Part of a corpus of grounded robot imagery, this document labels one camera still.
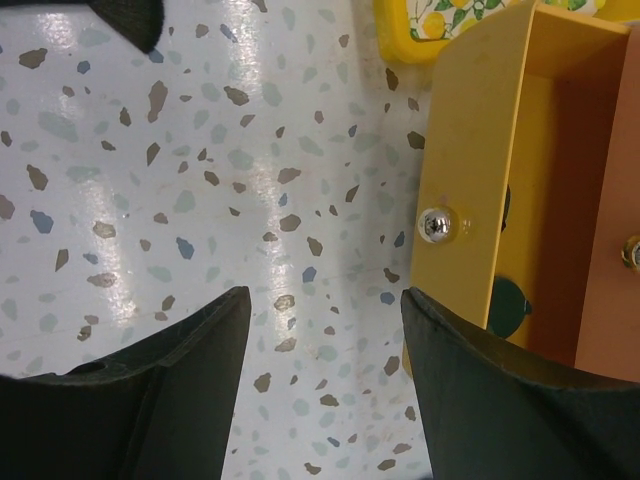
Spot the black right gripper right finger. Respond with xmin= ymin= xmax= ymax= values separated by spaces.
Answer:
xmin=401 ymin=288 xmax=639 ymax=479

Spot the lemon print cloth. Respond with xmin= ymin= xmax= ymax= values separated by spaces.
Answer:
xmin=409 ymin=0 xmax=609 ymax=41

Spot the yellow plastic tray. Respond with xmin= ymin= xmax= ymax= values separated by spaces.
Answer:
xmin=372 ymin=0 xmax=534 ymax=64

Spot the green powder puff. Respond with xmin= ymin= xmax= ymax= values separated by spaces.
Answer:
xmin=487 ymin=276 xmax=532 ymax=338
xmin=501 ymin=185 xmax=511 ymax=233

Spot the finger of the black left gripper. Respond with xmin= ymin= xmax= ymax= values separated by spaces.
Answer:
xmin=0 ymin=0 xmax=166 ymax=55

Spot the round cream drawer organizer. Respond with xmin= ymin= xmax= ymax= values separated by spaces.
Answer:
xmin=410 ymin=2 xmax=639 ymax=381

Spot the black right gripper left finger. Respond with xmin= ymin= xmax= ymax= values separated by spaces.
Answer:
xmin=1 ymin=286 xmax=251 ymax=479

